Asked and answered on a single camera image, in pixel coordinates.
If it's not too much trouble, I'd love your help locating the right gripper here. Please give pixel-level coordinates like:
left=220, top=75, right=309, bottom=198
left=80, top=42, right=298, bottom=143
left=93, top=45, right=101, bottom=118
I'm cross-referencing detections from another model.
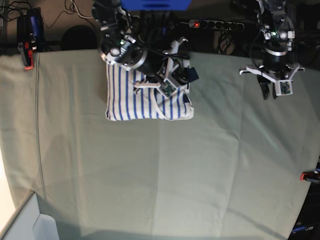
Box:
left=132, top=37, right=199, bottom=95

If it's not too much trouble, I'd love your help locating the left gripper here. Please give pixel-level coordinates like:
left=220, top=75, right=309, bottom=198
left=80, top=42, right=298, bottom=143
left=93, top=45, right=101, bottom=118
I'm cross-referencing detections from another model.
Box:
left=239, top=63, right=305, bottom=100

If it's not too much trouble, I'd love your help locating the blue white striped t-shirt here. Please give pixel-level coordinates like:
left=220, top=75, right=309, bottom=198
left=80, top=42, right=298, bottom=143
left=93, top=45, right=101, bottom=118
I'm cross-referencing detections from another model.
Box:
left=105, top=64, right=194, bottom=121

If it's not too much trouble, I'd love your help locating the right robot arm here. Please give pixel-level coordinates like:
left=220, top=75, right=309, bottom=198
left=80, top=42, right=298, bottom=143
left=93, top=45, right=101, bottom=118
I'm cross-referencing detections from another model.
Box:
left=91, top=0, right=199, bottom=98

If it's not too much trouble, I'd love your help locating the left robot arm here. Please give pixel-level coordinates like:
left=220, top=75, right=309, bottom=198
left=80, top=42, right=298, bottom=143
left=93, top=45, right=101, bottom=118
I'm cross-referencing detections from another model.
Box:
left=239, top=0, right=305, bottom=100

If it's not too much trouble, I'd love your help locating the black power strip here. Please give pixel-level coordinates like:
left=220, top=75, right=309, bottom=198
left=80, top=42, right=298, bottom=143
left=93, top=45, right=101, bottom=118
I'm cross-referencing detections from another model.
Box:
left=188, top=19, right=245, bottom=32

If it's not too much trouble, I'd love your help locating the blue plastic box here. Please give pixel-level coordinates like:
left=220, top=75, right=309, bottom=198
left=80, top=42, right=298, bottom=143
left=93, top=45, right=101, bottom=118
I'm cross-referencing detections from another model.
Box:
left=120, top=0, right=191, bottom=11

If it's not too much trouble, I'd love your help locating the green table cloth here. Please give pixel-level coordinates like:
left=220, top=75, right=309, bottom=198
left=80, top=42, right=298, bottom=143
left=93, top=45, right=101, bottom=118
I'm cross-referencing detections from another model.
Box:
left=0, top=50, right=320, bottom=240

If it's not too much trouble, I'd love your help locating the right red table clamp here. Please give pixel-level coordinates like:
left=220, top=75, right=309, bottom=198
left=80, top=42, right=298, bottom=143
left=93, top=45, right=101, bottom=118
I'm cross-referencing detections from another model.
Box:
left=300, top=169, right=320, bottom=184

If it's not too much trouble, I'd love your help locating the black round floor object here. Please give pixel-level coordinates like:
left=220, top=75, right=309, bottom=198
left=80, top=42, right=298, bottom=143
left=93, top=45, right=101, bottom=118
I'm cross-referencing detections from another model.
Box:
left=60, top=25, right=98, bottom=51

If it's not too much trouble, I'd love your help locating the white plastic bin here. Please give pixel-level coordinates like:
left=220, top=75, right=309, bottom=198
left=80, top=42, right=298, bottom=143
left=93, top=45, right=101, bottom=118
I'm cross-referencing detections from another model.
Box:
left=0, top=191, right=60, bottom=240

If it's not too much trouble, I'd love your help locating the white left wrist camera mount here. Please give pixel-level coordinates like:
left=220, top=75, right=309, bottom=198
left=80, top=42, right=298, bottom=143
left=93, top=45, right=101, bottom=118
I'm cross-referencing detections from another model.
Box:
left=274, top=80, right=293, bottom=97

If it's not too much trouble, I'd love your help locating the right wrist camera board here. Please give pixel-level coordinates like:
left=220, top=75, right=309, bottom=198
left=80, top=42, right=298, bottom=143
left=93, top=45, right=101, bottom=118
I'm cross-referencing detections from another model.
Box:
left=159, top=80, right=176, bottom=98

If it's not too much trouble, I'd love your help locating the white cable on floor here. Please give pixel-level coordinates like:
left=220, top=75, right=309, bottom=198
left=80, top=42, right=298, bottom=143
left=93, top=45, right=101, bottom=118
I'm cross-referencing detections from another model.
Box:
left=72, top=0, right=95, bottom=21

